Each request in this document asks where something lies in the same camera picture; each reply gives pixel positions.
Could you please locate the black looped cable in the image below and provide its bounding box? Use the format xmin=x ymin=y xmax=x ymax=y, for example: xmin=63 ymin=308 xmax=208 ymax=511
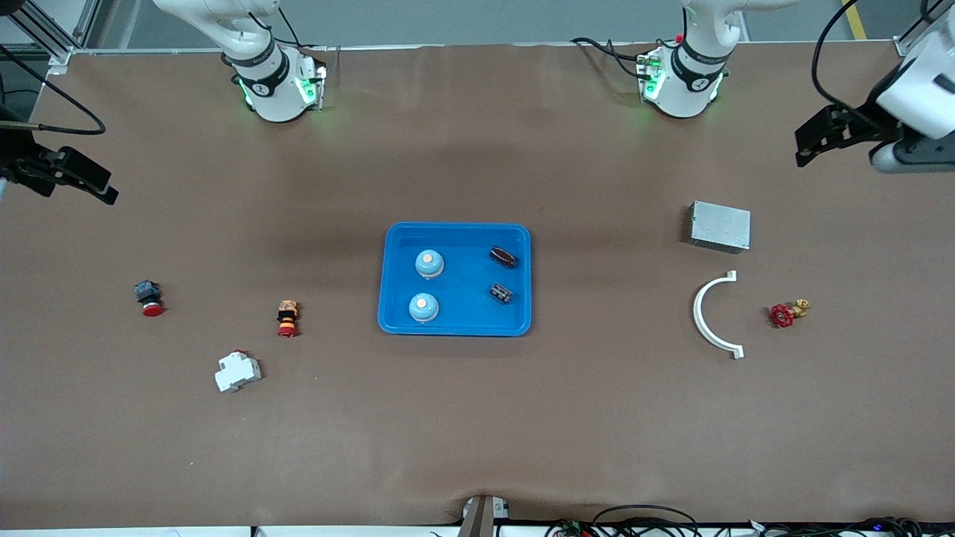
xmin=593 ymin=505 xmax=700 ymax=537

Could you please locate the black cable bundle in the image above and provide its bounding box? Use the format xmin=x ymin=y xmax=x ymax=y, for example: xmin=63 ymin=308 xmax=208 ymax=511
xmin=746 ymin=516 xmax=955 ymax=537

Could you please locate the blue plastic tray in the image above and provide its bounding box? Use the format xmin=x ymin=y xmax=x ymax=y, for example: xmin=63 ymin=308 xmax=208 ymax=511
xmin=377 ymin=222 xmax=532 ymax=338

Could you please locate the brown table cover sheet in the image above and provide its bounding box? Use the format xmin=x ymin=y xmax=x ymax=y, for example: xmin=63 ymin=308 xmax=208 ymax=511
xmin=0 ymin=41 xmax=955 ymax=532

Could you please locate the grey metal box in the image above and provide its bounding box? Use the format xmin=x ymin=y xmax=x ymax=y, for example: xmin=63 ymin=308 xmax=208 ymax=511
xmin=688 ymin=200 xmax=752 ymax=253

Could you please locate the red mushroom button blue base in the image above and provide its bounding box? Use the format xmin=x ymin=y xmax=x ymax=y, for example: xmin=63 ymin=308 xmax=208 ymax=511
xmin=134 ymin=280 xmax=165 ymax=318

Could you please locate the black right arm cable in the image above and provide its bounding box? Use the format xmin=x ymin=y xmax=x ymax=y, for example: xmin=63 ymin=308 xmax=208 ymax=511
xmin=0 ymin=43 xmax=107 ymax=137

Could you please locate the grey table clamp mount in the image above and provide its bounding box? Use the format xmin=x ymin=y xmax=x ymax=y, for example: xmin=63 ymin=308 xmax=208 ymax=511
xmin=457 ymin=494 xmax=512 ymax=537

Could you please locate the red handwheel brass valve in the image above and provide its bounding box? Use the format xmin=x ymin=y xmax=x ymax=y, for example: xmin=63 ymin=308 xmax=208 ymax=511
xmin=769 ymin=298 xmax=812 ymax=330

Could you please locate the white curved plastic bracket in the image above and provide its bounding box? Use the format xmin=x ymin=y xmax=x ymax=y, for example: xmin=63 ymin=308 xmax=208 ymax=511
xmin=692 ymin=270 xmax=745 ymax=360

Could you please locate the black arm base cable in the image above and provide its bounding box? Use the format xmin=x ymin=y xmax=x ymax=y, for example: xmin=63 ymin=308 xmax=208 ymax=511
xmin=276 ymin=6 xmax=329 ymax=53
xmin=571 ymin=36 xmax=654 ymax=81

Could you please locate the white circuit breaker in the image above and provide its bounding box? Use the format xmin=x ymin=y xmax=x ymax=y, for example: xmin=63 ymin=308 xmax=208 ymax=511
xmin=214 ymin=349 xmax=263 ymax=394

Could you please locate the aluminium frame profile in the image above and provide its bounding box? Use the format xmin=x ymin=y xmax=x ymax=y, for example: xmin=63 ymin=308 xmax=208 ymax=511
xmin=894 ymin=0 xmax=955 ymax=59
xmin=0 ymin=0 xmax=101 ymax=75

